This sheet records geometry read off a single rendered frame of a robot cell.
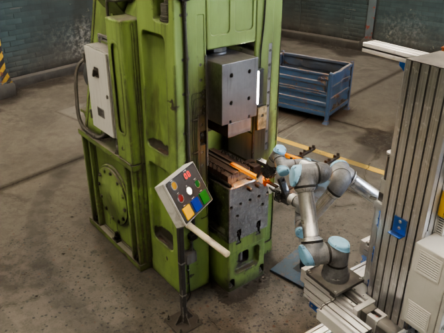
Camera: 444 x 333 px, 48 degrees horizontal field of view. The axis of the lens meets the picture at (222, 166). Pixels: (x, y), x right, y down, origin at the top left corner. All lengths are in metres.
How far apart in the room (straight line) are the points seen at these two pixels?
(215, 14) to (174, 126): 0.73
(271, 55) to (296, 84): 3.55
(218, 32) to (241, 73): 0.29
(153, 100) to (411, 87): 1.80
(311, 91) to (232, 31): 3.84
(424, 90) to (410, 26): 8.46
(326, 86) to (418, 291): 4.63
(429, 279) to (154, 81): 2.06
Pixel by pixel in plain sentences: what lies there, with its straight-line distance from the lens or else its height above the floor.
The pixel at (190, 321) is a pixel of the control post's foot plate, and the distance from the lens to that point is 3.73.
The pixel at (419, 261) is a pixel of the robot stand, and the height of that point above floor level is 1.14.
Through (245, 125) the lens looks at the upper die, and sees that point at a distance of 3.39.
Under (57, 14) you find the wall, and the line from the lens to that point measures 9.31.
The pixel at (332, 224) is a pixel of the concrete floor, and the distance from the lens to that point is 4.82.
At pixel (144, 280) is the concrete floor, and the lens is 4.12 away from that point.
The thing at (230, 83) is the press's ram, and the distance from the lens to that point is 3.20.
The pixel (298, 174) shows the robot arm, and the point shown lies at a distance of 2.67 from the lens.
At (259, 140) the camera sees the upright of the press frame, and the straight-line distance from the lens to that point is 3.73.
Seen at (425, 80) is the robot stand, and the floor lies 1.96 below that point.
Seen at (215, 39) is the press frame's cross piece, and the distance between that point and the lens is 3.23.
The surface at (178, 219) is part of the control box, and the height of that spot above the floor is 0.99.
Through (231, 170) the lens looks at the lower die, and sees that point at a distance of 3.50.
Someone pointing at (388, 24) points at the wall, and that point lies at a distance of 10.94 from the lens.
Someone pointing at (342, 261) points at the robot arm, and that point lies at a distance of 2.77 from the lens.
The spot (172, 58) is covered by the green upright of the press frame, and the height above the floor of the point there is 1.81.
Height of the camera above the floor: 2.59
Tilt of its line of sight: 27 degrees down
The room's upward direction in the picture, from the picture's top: straight up
